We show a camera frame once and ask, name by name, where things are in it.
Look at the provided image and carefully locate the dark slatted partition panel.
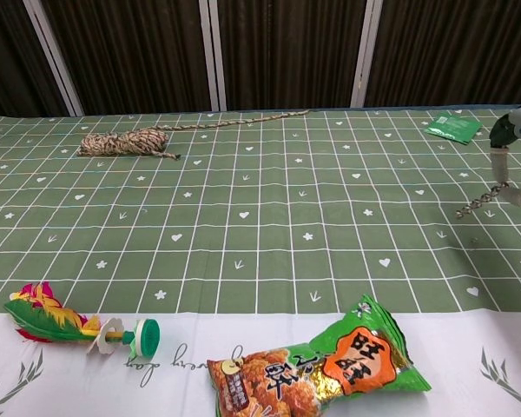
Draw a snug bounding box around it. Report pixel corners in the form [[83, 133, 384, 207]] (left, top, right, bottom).
[[216, 0, 370, 112], [0, 0, 69, 118], [364, 0, 521, 109], [41, 0, 214, 116]]

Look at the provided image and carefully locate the green grid tablecloth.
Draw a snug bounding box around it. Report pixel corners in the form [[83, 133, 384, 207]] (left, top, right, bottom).
[[0, 107, 521, 417]]

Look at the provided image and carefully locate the colourful feather shuttlecock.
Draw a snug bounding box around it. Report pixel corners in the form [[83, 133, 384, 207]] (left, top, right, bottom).
[[3, 281, 162, 358]]

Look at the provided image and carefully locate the braided beige rope bundle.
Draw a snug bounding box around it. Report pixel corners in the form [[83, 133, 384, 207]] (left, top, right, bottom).
[[76, 108, 312, 162]]

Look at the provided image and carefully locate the green orange snack bag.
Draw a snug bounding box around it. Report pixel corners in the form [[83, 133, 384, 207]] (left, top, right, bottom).
[[206, 295, 432, 417]]

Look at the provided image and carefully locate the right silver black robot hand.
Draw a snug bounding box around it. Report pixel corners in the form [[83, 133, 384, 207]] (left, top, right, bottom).
[[488, 102, 521, 208]]

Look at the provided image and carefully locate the green foil sachet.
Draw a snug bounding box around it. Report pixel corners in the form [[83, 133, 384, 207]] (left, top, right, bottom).
[[423, 110, 484, 146]]

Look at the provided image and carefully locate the white partition frame post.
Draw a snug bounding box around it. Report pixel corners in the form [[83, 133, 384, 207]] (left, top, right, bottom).
[[23, 0, 86, 117], [198, 0, 228, 112], [350, 0, 385, 109]]

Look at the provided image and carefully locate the beaded metal chain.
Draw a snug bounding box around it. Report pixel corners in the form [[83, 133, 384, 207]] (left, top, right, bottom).
[[455, 181, 510, 221]]

